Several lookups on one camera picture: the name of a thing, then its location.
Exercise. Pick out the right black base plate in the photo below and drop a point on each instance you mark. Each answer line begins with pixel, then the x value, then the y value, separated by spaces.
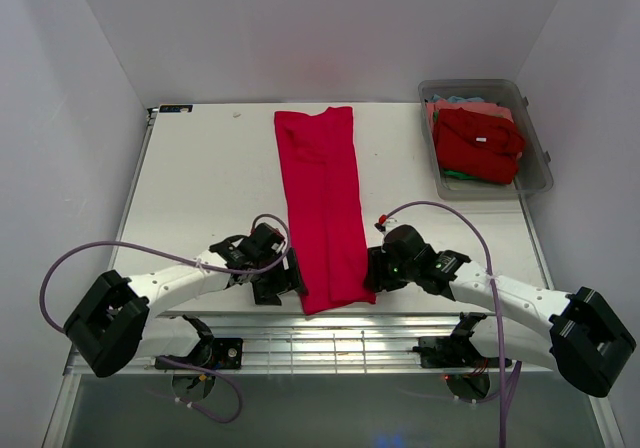
pixel 451 352

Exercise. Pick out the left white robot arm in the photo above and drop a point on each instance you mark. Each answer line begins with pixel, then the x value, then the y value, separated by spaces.
pixel 123 318

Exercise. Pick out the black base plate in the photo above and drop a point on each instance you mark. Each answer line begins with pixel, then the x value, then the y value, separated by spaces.
pixel 218 353
pixel 451 352

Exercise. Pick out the folded red shirt in bin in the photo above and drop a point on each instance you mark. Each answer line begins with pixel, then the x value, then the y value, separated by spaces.
pixel 476 144

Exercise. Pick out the green shirt in bin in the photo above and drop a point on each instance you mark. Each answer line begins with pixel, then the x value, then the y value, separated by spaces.
pixel 457 175

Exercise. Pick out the pink shirt in bin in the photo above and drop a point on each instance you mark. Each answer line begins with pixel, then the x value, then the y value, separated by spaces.
pixel 485 108

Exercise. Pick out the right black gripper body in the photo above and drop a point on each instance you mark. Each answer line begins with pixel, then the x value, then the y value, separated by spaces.
pixel 387 273

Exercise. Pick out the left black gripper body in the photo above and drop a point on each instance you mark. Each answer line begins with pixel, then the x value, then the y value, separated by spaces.
pixel 276 279

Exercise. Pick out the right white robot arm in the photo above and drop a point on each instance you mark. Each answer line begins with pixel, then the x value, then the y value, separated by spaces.
pixel 576 334

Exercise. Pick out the crimson red t shirt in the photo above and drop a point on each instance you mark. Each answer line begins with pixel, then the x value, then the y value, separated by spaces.
pixel 321 184

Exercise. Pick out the blue label sticker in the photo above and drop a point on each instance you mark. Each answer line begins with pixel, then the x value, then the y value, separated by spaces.
pixel 175 108

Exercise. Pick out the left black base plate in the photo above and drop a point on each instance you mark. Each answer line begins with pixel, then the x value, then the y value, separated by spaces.
pixel 218 353

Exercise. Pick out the light blue shirt in bin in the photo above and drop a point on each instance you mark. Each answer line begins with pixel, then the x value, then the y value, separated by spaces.
pixel 455 99

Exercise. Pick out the clear plastic bin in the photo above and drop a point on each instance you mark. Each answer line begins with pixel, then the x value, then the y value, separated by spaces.
pixel 534 174

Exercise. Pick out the aluminium frame rails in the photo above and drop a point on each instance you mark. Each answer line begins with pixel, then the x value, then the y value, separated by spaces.
pixel 276 344

